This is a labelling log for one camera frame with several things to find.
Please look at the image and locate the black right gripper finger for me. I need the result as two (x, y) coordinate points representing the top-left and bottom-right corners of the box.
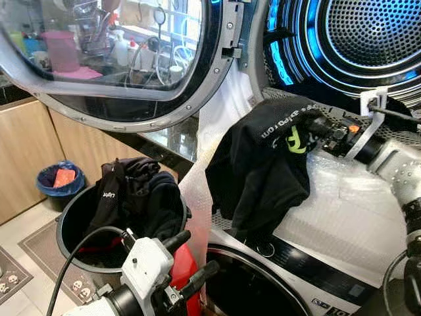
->
(299, 111), (328, 134)

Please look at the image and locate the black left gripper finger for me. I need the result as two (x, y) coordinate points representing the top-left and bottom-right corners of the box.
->
(175, 260), (222, 302)
(161, 230), (193, 255)

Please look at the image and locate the black printed garment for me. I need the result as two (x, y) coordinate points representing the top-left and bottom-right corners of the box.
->
(205, 97), (324, 242)

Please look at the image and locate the black clothes pile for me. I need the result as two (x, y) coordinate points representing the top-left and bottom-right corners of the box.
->
(87, 156), (189, 242)

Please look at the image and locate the red plastic container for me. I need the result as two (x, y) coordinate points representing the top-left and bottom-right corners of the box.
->
(166, 242), (203, 316)

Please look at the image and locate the white bubble wrap sheet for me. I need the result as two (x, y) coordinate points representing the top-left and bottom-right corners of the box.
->
(179, 65), (412, 285)

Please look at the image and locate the black round laundry bucket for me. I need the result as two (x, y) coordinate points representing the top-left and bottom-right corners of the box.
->
(56, 183), (193, 275)

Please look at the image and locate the dryer with perforated steel drum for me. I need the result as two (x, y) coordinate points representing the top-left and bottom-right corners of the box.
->
(245, 0), (421, 132)

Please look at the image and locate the white front load washer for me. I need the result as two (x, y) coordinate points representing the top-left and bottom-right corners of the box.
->
(199, 221), (402, 316)

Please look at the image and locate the grey patterned floor mat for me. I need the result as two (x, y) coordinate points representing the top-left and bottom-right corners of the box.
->
(17, 217), (101, 305)

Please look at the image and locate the orange wrapper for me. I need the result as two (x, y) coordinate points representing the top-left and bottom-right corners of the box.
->
(52, 167), (77, 189)

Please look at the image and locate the blue lined trash bin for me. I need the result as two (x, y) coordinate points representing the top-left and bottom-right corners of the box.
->
(36, 160), (87, 213)

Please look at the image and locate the round glass dryer door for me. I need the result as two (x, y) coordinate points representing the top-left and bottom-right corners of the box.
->
(0, 0), (255, 133)

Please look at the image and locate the grey skull print mat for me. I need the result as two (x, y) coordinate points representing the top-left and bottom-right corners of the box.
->
(0, 246), (34, 305)

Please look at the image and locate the wooden kitchen cabinet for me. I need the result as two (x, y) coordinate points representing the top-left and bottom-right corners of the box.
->
(0, 97), (180, 226)

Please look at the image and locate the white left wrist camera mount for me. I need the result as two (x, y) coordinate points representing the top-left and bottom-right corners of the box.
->
(120, 236), (176, 301)

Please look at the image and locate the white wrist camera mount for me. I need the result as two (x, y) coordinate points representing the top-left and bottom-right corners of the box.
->
(120, 236), (176, 301)
(345, 86), (389, 160)

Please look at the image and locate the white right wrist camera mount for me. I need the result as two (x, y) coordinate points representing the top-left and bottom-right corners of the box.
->
(345, 86), (389, 160)

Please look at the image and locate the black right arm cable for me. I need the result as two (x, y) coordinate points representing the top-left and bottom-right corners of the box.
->
(368, 97), (421, 126)

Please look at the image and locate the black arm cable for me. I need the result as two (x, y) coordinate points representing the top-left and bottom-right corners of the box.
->
(368, 97), (421, 126)
(46, 225), (132, 316)

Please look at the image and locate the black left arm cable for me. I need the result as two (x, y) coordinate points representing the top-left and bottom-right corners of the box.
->
(46, 225), (132, 316)

